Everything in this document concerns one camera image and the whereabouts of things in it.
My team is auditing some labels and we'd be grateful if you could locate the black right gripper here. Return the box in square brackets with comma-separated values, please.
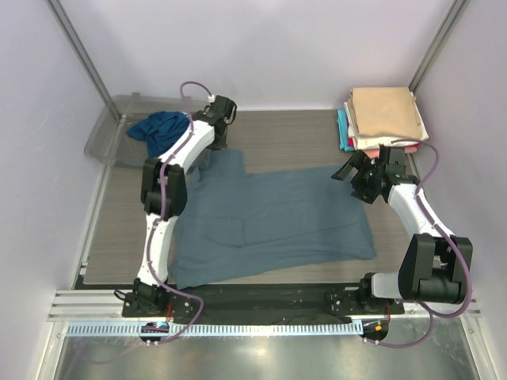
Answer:
[332, 150, 383, 204]

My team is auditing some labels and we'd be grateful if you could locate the folded magenta t-shirt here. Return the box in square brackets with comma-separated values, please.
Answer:
[347, 122, 356, 148]

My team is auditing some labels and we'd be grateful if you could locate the aluminium frame post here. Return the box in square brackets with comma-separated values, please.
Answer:
[409, 0, 471, 93]
[46, 0, 122, 122]

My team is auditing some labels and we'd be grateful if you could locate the clear plastic bin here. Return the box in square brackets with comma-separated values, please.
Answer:
[84, 93, 185, 167]

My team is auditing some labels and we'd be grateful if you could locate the grey-blue t-shirt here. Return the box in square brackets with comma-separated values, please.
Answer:
[169, 150, 375, 289]

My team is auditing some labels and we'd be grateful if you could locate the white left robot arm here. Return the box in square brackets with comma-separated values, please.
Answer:
[115, 95, 237, 317]

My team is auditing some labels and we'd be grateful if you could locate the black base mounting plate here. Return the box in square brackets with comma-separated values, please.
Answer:
[115, 280, 405, 321]

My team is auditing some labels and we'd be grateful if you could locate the folded beige t-shirt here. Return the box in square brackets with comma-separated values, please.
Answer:
[349, 87, 423, 139]

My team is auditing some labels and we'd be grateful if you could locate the folded teal t-shirt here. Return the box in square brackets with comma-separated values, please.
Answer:
[337, 108, 354, 152]

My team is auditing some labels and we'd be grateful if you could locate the right aluminium frame post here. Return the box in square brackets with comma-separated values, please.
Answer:
[409, 0, 471, 93]

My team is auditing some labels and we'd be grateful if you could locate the left aluminium frame post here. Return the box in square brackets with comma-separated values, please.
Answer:
[46, 0, 122, 122]

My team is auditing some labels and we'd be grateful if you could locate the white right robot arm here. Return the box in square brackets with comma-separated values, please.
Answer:
[332, 146, 473, 314]

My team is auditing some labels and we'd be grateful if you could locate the folded cream t-shirt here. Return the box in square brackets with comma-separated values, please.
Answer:
[344, 95, 429, 150]

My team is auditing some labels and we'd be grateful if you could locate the folded pink t-shirt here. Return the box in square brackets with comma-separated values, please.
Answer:
[354, 144, 420, 161]

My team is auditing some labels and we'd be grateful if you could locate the dark blue t-shirt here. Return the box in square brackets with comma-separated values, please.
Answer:
[127, 111, 190, 158]

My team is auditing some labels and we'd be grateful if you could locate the white slotted cable duct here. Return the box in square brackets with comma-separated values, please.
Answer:
[66, 320, 363, 338]

